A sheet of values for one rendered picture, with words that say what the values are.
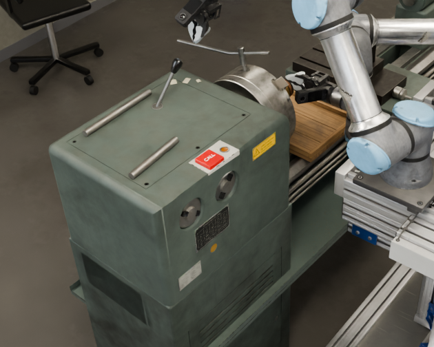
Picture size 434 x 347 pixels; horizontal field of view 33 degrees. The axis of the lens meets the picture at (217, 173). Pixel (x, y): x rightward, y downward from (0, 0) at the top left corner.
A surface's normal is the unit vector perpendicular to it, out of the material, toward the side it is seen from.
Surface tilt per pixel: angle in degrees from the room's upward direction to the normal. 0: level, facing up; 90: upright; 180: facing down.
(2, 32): 90
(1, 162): 0
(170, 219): 90
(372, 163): 97
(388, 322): 0
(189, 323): 90
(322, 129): 0
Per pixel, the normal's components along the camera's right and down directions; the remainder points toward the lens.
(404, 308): -0.05, -0.77
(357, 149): -0.73, 0.55
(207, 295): 0.74, 0.40
